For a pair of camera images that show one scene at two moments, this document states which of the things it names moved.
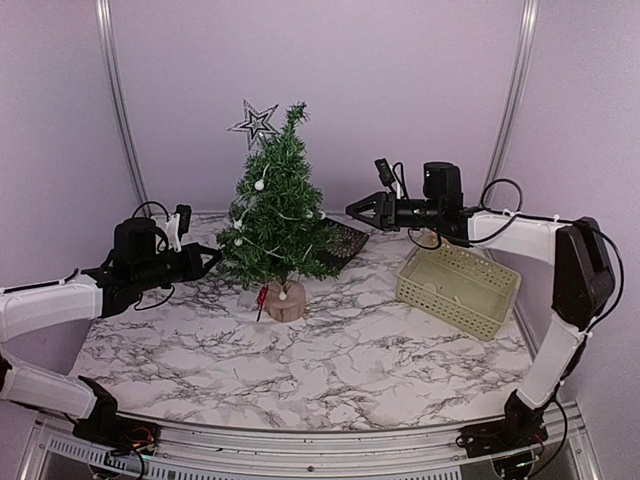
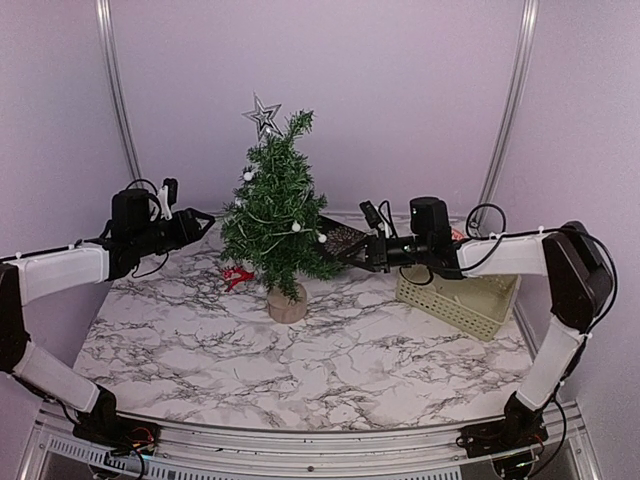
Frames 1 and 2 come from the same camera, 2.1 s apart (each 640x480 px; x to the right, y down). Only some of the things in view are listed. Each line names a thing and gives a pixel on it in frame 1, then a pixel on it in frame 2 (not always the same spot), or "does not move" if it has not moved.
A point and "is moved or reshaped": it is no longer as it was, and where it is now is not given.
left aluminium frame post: x=118 y=91 does not move
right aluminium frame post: x=514 y=93 does not move
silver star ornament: x=256 y=124 is moved or reshaped
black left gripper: x=193 y=268 to x=189 y=230
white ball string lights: x=259 y=185 is moved or reshaped
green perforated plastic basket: x=459 y=287 does not move
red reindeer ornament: x=262 y=298 to x=235 y=274
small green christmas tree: x=279 y=230 is moved or reshaped
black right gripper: x=385 y=218 to x=376 y=257
